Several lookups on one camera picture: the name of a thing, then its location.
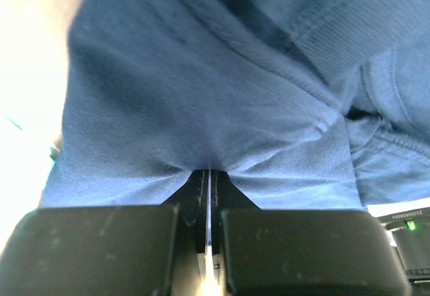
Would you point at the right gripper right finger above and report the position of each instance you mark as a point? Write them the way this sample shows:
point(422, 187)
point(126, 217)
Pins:
point(224, 195)

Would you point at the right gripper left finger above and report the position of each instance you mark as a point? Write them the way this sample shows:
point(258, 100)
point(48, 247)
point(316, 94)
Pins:
point(192, 199)

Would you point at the dark blue t shirt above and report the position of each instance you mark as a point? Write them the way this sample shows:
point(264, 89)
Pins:
point(306, 104)

